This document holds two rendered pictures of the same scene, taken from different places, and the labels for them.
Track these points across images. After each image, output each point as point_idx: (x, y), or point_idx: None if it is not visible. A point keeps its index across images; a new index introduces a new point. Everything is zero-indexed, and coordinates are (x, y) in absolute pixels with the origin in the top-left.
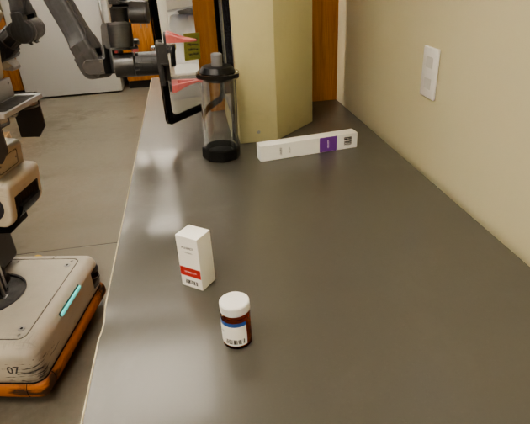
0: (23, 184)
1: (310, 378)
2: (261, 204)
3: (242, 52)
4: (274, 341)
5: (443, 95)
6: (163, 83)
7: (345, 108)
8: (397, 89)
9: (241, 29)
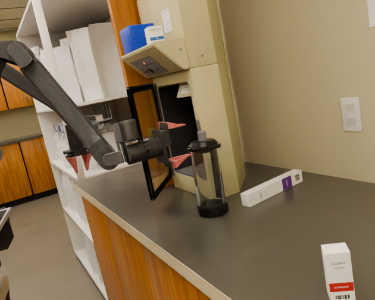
0: (3, 299)
1: None
2: (296, 231)
3: (208, 130)
4: None
5: (371, 125)
6: (168, 161)
7: (256, 163)
8: (313, 135)
9: (205, 113)
